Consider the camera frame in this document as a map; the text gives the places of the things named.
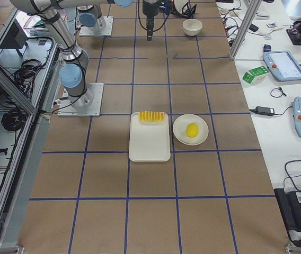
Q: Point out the teach pendant upper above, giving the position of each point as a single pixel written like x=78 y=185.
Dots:
x=282 y=65

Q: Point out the black plate rack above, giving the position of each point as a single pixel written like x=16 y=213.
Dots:
x=187 y=11

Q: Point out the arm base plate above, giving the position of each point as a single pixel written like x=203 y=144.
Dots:
x=87 y=105
x=96 y=27

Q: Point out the yellow sliced bread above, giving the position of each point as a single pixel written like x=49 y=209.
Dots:
x=151 y=116

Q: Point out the aluminium frame post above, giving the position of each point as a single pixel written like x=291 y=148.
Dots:
x=247 y=21

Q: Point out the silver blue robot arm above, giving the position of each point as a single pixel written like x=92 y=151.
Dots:
x=87 y=12
x=72 y=74

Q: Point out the green white carton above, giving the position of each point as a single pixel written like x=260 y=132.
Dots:
x=255 y=75

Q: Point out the cream round plate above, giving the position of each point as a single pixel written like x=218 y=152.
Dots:
x=180 y=125

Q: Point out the cream rectangular tray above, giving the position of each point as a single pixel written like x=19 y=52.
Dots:
x=149 y=140

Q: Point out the black power adapter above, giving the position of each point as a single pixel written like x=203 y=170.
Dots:
x=264 y=111

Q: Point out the cream plate in rack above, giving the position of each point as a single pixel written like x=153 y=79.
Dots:
x=180 y=6

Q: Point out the yellow lemon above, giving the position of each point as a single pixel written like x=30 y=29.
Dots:
x=192 y=130

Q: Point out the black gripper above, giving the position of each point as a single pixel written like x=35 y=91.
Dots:
x=149 y=10

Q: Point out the cream bowl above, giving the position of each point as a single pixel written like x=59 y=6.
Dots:
x=192 y=27

